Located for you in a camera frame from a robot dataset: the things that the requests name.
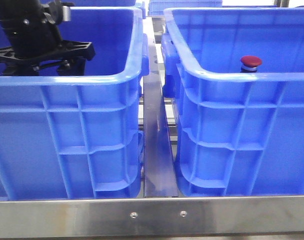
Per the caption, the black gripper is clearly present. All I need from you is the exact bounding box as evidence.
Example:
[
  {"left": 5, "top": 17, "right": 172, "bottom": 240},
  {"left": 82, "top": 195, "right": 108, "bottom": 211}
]
[{"left": 0, "top": 0, "right": 95, "bottom": 76}]

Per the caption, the red mushroom push button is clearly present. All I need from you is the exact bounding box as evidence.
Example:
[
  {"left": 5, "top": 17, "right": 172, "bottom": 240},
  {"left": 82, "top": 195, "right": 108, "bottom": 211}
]
[{"left": 240, "top": 55, "right": 262, "bottom": 73}]

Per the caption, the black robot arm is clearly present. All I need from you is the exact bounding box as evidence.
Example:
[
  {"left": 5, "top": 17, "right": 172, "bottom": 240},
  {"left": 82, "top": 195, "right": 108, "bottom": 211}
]
[{"left": 0, "top": 0, "right": 95, "bottom": 76}]

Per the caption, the left blue plastic crate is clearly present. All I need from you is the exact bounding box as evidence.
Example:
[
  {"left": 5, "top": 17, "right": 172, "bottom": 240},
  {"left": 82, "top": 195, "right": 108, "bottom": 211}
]
[{"left": 0, "top": 7, "right": 149, "bottom": 201}]

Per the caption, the blue plastic crate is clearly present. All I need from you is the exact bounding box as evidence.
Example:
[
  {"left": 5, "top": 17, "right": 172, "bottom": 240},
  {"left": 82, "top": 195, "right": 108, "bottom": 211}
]
[
  {"left": 162, "top": 7, "right": 304, "bottom": 197},
  {"left": 0, "top": 7, "right": 149, "bottom": 201}
]

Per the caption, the rear left blue crate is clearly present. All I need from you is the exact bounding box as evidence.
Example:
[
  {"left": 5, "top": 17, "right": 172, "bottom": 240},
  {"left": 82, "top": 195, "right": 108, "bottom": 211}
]
[{"left": 62, "top": 0, "right": 146, "bottom": 19}]

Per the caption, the rear right blue crate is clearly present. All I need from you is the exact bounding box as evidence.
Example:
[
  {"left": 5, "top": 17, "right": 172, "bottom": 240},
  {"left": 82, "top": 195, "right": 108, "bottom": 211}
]
[{"left": 147, "top": 0, "right": 223, "bottom": 17}]

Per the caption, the steel centre divider bar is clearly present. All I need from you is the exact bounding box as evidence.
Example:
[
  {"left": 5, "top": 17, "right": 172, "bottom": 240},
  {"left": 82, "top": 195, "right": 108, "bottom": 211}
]
[{"left": 143, "top": 34, "right": 179, "bottom": 198}]

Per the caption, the right blue plastic crate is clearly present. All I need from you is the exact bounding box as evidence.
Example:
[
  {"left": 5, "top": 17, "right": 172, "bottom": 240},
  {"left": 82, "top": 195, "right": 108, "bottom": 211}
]
[{"left": 162, "top": 7, "right": 304, "bottom": 197}]

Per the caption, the steel front rail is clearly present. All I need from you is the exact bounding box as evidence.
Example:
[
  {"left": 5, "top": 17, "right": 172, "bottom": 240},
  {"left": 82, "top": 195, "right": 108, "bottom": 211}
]
[{"left": 0, "top": 195, "right": 304, "bottom": 239}]

